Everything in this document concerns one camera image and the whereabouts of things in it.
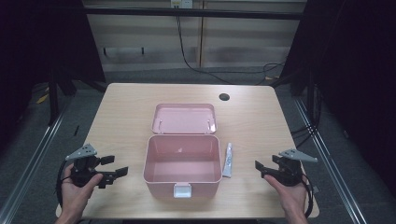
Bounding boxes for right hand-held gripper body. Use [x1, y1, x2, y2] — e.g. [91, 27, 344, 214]
[271, 147, 318, 188]

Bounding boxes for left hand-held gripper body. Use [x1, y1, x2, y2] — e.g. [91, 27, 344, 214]
[64, 143, 105, 189]

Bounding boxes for white ointment tube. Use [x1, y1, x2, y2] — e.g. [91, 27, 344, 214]
[221, 142, 233, 179]

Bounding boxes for pink storage box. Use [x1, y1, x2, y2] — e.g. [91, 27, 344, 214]
[142, 133, 223, 199]

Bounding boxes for person's right hand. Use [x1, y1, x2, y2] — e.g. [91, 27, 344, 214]
[263, 174, 310, 217]

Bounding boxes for person's left hand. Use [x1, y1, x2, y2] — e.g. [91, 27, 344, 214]
[60, 163, 105, 217]

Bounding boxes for black metal stand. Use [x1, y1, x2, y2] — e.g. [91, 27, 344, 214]
[47, 70, 61, 127]

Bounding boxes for pink box lid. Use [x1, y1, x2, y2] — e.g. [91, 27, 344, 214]
[151, 103, 218, 135]

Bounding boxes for black curtain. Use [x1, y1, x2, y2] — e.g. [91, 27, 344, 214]
[0, 0, 106, 153]
[281, 0, 396, 200]

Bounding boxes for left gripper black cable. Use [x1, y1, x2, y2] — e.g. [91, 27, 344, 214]
[55, 159, 73, 209]

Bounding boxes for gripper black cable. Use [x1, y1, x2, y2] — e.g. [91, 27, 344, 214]
[55, 159, 73, 209]
[299, 173, 316, 218]

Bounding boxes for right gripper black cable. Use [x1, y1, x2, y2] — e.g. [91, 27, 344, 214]
[299, 173, 316, 218]

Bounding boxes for metal floor rail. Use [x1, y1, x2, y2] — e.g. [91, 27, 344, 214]
[293, 97, 369, 224]
[0, 102, 73, 224]

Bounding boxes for black floor cables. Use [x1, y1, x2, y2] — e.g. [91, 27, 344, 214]
[290, 85, 323, 149]

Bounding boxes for black wall cable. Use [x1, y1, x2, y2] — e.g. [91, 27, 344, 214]
[175, 14, 285, 86]

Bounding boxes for black horizontal frame bar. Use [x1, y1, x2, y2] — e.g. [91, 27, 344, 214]
[83, 7, 304, 21]

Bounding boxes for white wall outlet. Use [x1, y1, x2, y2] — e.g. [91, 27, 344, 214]
[170, 0, 194, 9]

